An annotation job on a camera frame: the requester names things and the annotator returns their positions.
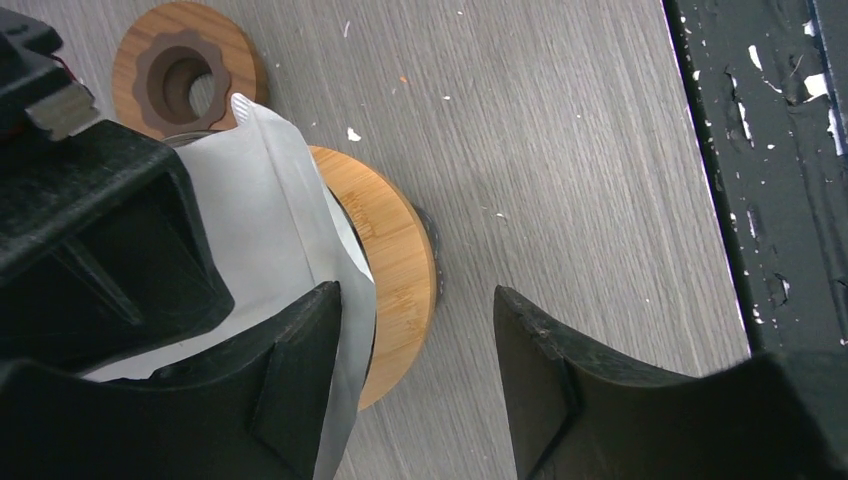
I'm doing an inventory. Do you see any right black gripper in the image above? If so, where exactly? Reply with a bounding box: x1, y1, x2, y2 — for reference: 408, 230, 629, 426
1, 8, 234, 371

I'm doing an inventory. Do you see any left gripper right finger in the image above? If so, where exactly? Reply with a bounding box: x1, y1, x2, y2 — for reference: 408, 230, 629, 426
493, 286, 847, 479

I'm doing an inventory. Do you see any white paper coffee filter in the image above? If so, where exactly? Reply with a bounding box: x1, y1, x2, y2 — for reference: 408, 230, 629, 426
91, 93, 376, 479

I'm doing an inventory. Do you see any light wooden dripper ring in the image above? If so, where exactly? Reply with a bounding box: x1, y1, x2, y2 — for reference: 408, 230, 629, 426
308, 145, 439, 412

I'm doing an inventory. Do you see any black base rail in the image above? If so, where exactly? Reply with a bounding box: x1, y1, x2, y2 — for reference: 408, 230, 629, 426
664, 0, 847, 354

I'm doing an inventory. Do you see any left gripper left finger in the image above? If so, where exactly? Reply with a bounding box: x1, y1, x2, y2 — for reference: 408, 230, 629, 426
1, 282, 342, 479

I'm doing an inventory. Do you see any clear smoky glass dripper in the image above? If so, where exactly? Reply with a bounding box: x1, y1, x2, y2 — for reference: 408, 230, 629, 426
325, 188, 375, 285

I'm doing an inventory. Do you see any dark wooden dripper ring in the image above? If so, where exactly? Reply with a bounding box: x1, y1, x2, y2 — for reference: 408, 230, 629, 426
111, 1, 271, 142

